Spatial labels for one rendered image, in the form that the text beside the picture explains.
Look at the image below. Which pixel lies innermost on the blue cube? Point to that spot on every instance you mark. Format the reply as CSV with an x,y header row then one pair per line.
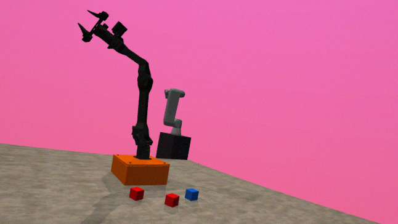
x,y
191,194

